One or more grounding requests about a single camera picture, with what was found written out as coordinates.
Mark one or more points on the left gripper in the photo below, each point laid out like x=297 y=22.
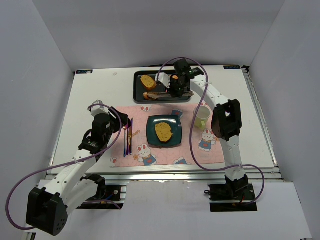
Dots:
x=120 y=120

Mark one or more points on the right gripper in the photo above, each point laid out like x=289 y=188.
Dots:
x=175 y=88

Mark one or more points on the metal serving tongs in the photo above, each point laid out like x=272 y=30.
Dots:
x=167 y=95

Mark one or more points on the sesame bun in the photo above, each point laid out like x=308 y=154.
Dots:
x=150 y=96

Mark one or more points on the toast slice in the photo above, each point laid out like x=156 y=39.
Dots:
x=163 y=131

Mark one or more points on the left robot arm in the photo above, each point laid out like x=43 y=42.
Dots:
x=48 y=207

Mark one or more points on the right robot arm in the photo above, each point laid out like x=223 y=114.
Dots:
x=226 y=122

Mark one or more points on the thick bread slice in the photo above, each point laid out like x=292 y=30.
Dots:
x=148 y=82

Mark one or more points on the iridescent spoon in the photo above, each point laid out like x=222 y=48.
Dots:
x=126 y=130

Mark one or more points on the iridescent knife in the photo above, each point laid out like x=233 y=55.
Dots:
x=129 y=137

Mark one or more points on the dark green square plate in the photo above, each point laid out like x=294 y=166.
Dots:
x=176 y=129

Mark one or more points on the pale green mug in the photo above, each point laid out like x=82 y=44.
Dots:
x=201 y=117

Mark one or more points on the black baking tray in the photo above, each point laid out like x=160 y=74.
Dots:
x=139 y=89

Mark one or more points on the pink bunny placemat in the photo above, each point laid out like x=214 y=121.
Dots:
x=196 y=145

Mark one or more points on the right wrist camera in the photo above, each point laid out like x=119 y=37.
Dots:
x=163 y=79

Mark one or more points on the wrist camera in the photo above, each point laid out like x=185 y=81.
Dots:
x=97 y=108
x=163 y=79

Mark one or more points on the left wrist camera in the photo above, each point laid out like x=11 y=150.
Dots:
x=97 y=108

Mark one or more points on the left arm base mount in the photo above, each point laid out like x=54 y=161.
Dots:
x=109 y=197

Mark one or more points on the aluminium table frame rail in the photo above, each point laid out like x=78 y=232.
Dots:
x=171 y=173

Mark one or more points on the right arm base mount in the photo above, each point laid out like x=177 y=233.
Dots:
x=222 y=200

